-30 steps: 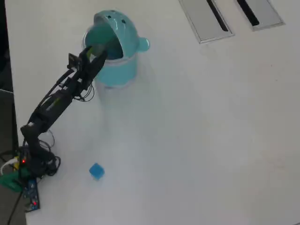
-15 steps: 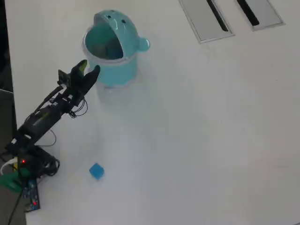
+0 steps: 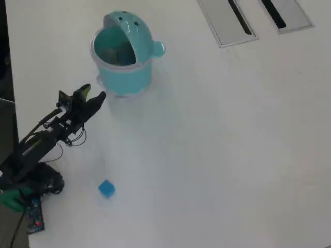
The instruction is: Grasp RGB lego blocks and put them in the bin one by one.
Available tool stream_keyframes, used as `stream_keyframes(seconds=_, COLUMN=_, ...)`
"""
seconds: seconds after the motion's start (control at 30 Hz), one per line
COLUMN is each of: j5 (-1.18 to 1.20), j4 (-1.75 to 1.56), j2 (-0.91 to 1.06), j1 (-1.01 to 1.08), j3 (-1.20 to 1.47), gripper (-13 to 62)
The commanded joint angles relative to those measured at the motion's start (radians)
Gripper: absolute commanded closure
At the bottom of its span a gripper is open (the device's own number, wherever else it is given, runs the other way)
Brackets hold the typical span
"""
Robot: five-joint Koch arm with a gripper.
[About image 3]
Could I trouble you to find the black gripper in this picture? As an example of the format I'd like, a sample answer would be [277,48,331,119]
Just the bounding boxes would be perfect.
[61,83,107,133]

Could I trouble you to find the thick black camera cable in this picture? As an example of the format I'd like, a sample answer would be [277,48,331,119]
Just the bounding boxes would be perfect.
[38,107,63,125]

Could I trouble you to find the thin black servo wires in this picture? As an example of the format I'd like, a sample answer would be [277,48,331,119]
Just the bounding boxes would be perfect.
[65,123,87,147]

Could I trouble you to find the green table clamp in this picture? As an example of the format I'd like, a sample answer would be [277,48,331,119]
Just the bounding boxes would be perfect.
[0,188,33,213]

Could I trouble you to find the black power cable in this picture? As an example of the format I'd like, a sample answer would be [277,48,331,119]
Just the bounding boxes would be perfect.
[9,210,28,248]

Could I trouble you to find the teal whale-shaped bin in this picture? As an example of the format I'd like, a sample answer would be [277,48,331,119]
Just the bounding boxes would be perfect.
[90,10,167,98]

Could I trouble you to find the dark grey monitor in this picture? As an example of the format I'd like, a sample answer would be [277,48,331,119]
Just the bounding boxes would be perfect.
[0,98,20,166]

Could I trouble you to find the blue circuit board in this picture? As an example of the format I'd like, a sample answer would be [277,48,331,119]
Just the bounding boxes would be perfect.
[25,198,45,235]

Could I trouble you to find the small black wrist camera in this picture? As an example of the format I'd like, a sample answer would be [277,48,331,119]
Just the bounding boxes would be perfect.
[56,90,73,109]

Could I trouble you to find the blue lego block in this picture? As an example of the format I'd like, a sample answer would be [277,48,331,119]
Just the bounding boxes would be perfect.
[98,179,116,199]

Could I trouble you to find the narrow metal cable hatch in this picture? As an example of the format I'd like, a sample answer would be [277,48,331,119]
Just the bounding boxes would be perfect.
[260,0,315,35]

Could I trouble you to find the wide metal cable hatch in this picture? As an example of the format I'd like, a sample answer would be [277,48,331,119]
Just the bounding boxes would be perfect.
[197,0,260,49]

